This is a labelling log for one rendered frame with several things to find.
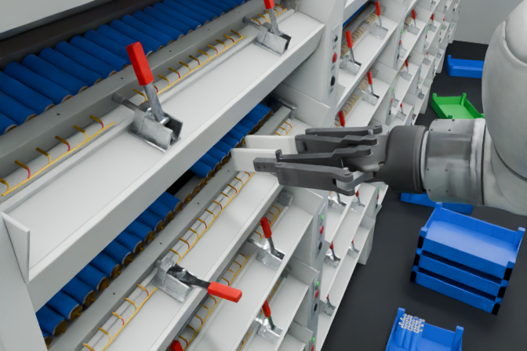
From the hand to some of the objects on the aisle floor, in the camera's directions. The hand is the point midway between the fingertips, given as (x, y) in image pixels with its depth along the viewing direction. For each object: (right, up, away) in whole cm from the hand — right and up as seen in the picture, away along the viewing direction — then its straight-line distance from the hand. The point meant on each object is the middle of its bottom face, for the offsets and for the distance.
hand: (263, 153), depth 64 cm
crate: (+46, -62, +84) cm, 114 cm away
